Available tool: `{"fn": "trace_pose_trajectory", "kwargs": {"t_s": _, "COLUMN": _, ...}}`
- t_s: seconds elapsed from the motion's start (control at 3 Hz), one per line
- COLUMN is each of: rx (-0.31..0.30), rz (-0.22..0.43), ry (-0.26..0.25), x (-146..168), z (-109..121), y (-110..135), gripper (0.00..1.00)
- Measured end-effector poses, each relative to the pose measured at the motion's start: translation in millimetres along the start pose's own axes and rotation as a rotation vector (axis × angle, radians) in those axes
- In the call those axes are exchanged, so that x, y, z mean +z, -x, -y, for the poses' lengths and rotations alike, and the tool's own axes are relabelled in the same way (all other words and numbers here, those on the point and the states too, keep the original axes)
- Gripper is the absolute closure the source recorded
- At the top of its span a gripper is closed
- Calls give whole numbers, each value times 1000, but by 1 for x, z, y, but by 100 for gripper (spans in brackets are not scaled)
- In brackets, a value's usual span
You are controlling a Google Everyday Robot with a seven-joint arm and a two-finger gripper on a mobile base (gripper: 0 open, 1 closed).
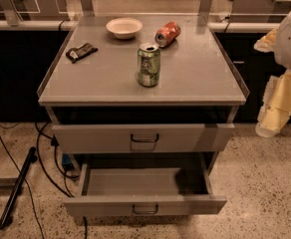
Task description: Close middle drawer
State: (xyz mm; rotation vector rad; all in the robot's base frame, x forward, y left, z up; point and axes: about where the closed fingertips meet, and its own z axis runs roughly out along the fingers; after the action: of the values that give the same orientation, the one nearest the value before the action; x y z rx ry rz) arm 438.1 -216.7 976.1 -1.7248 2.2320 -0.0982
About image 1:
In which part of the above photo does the grey drawer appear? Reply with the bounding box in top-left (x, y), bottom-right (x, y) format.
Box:
top-left (65, 153), bottom-right (226, 216)
top-left (53, 123), bottom-right (234, 154)

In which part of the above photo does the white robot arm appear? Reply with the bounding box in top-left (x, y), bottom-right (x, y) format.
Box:
top-left (254, 11), bottom-right (291, 137)

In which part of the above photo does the grey drawer cabinet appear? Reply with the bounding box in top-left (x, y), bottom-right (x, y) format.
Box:
top-left (36, 14), bottom-right (251, 177)

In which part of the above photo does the grey top drawer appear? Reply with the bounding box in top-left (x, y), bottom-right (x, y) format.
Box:
top-left (53, 123), bottom-right (234, 154)

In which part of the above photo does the orange soda can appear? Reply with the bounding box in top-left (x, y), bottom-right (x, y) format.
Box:
top-left (154, 22), bottom-right (181, 48)

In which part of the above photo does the green soda can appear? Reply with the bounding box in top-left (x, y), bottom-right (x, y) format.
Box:
top-left (138, 43), bottom-right (160, 88)

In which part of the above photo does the white bowl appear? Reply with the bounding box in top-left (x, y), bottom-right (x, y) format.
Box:
top-left (106, 18), bottom-right (143, 40)

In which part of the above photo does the dark snack packet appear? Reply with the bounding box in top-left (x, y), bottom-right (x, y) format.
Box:
top-left (66, 43), bottom-right (98, 64)

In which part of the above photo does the blue box under cabinet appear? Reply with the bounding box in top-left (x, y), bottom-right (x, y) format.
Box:
top-left (62, 154), bottom-right (74, 169)

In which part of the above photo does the black bar on floor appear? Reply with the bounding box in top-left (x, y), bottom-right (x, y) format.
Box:
top-left (0, 146), bottom-right (36, 230)

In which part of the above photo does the white horizontal rail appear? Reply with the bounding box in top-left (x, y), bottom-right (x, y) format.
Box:
top-left (0, 21), bottom-right (279, 33)

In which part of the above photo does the black floor cable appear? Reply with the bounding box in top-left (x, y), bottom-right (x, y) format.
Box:
top-left (0, 121), bottom-right (47, 239)

